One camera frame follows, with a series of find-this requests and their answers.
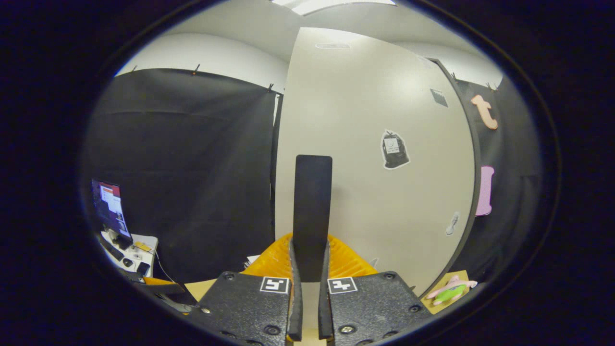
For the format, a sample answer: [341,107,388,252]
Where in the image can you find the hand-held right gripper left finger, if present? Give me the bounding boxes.
[185,233,304,346]

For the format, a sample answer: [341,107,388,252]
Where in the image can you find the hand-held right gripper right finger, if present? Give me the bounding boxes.
[318,234,433,346]

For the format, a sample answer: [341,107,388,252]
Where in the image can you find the black cabinet door handle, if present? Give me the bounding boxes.
[293,155,333,283]

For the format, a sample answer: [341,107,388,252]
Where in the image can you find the white desk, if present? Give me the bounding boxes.
[100,231,159,278]

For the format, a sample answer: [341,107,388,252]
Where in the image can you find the black keyboard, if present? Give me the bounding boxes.
[101,235,124,261]

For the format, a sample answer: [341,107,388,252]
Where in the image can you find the computer monitor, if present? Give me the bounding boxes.
[91,179,133,241]

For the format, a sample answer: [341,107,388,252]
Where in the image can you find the black backdrop cloth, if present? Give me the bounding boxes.
[84,67,543,284]

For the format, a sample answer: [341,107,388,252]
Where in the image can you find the green and pink plush toy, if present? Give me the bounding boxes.
[426,275,478,306]

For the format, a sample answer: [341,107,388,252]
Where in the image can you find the large ceiling light panel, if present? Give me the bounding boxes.
[271,0,397,15]

